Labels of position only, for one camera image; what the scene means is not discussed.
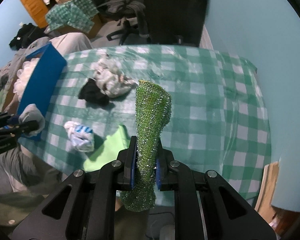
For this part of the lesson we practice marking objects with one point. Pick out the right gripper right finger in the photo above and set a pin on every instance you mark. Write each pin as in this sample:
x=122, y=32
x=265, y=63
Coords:
x=165, y=179

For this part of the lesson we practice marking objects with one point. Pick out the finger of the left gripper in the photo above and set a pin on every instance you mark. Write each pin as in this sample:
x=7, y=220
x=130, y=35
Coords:
x=28, y=127

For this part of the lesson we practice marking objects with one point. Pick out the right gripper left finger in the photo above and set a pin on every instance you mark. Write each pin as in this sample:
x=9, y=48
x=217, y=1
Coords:
x=128, y=158

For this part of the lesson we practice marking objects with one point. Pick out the white cloth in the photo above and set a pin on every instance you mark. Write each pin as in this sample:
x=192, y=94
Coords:
x=32, y=113

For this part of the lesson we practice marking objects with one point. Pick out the light green microfiber cloth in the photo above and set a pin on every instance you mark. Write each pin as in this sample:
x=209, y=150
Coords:
x=108, y=151

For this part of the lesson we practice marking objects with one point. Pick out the white blue striped plastic bag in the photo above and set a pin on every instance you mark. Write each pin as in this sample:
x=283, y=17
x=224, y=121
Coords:
x=80, y=136

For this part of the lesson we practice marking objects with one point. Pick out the green sparkly scrub cloth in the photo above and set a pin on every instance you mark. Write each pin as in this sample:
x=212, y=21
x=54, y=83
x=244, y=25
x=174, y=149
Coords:
x=152, y=114

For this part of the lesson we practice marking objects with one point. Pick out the black cloth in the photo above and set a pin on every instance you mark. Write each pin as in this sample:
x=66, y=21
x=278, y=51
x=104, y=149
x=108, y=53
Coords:
x=91, y=93

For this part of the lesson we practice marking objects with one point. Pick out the white patterned plastic bag bundle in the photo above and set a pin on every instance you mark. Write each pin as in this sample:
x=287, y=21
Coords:
x=110, y=79

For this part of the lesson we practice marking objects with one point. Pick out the white mesh bath pouf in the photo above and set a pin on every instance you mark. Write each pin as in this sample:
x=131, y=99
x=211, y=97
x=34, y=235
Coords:
x=23, y=76

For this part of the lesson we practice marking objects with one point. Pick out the grey quilted duvet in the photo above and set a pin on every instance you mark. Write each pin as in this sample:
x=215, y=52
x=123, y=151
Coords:
x=7, y=72

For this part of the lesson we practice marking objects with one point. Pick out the blue cardboard box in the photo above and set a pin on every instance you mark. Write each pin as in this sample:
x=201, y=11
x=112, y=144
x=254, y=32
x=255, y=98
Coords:
x=43, y=80

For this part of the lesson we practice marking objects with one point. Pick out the green checkered tablecloth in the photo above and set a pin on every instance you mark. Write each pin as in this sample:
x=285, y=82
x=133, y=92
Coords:
x=218, y=122

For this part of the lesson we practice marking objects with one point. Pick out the bed with grey sheet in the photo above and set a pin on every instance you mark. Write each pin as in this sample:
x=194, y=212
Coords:
x=70, y=43

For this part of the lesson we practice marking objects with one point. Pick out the black clothes pile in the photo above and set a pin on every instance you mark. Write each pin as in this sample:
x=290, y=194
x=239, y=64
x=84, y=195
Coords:
x=26, y=35

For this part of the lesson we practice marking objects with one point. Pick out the green checkered cloth on box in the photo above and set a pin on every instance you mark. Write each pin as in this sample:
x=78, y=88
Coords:
x=74, y=13

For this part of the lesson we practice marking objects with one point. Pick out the black office chair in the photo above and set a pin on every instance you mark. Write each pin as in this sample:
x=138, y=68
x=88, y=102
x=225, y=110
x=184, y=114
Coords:
x=130, y=13

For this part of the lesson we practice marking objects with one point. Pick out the black covered wardrobe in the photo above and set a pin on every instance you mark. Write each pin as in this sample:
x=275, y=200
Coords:
x=176, y=22

